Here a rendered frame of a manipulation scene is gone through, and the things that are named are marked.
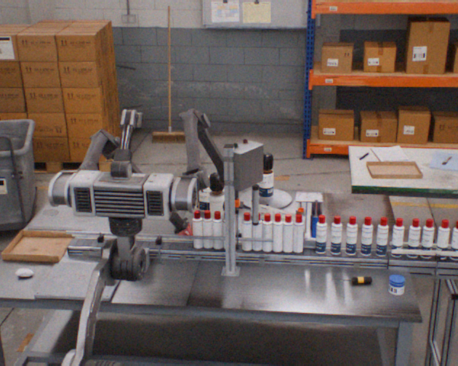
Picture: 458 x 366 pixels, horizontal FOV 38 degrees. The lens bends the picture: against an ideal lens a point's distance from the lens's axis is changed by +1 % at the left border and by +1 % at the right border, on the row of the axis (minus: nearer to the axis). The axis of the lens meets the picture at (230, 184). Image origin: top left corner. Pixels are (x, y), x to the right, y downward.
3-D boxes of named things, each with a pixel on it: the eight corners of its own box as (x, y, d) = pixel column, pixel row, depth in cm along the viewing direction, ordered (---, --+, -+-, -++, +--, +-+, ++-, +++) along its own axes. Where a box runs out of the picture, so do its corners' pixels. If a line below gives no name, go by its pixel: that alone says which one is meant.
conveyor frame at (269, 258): (385, 258, 337) (386, 250, 335) (388, 269, 327) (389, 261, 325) (74, 245, 354) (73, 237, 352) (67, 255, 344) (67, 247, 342)
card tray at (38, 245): (75, 238, 361) (75, 232, 360) (59, 262, 338) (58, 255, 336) (22, 236, 364) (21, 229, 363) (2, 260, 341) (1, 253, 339)
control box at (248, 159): (263, 181, 316) (263, 144, 308) (240, 192, 304) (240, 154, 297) (247, 175, 322) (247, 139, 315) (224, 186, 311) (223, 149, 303)
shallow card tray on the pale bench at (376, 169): (414, 165, 459) (415, 160, 458) (422, 179, 437) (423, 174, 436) (366, 165, 460) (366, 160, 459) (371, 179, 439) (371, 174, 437)
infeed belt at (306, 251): (386, 258, 335) (387, 250, 333) (387, 266, 327) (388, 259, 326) (73, 244, 353) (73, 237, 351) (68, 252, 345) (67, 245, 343)
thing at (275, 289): (388, 197, 409) (388, 194, 408) (422, 322, 289) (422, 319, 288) (62, 186, 431) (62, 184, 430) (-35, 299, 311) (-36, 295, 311)
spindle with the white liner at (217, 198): (226, 219, 368) (225, 171, 356) (225, 226, 360) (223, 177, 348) (211, 218, 369) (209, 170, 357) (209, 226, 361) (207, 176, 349)
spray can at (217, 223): (224, 245, 341) (223, 210, 332) (221, 250, 336) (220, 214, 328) (214, 244, 342) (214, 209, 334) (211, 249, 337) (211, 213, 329)
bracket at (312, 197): (322, 194, 337) (322, 192, 336) (323, 202, 327) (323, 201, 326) (296, 193, 338) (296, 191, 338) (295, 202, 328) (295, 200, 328)
